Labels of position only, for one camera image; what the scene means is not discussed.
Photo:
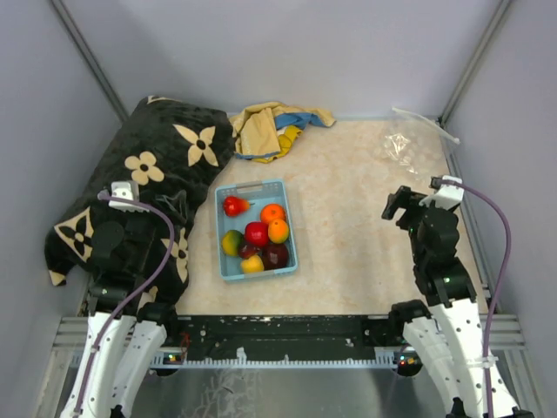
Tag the yellow blue crumpled cloth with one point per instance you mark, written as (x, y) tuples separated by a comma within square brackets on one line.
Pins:
[(265, 132)]

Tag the green yellow mango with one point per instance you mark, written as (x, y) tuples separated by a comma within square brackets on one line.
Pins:
[(231, 242)]

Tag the yellow peach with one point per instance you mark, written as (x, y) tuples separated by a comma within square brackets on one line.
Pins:
[(253, 264)]

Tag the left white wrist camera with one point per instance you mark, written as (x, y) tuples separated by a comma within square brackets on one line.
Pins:
[(124, 196)]

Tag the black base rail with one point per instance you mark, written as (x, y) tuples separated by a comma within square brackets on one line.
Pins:
[(281, 342)]

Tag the orange tangerine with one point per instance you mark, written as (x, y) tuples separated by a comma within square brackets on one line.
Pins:
[(272, 212)]

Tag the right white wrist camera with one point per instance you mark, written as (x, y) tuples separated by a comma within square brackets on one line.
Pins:
[(448, 193)]

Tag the red pear shaped fruit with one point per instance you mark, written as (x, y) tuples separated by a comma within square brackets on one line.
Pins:
[(234, 206)]

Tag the black floral pillow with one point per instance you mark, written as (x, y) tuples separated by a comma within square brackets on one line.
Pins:
[(173, 151)]

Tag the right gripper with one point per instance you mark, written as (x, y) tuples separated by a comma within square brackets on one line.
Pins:
[(403, 198)]

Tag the small dark red fruit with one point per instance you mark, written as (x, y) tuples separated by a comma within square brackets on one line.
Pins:
[(246, 250)]

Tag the light blue plastic basket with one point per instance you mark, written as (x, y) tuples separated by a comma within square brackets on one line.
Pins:
[(258, 194)]

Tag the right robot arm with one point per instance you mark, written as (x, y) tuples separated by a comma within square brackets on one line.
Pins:
[(444, 328)]

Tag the small orange mango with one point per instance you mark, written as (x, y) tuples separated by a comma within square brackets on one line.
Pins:
[(278, 231)]

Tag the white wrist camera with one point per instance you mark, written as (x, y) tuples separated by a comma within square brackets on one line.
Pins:
[(448, 193), (124, 196)]

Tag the dark red apple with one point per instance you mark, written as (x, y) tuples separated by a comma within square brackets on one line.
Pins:
[(275, 256)]

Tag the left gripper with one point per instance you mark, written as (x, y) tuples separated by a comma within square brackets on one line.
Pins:
[(161, 224)]

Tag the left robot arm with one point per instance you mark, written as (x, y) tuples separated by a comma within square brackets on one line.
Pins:
[(129, 320)]

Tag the clear zip top bag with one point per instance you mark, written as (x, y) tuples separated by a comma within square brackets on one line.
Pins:
[(416, 144)]

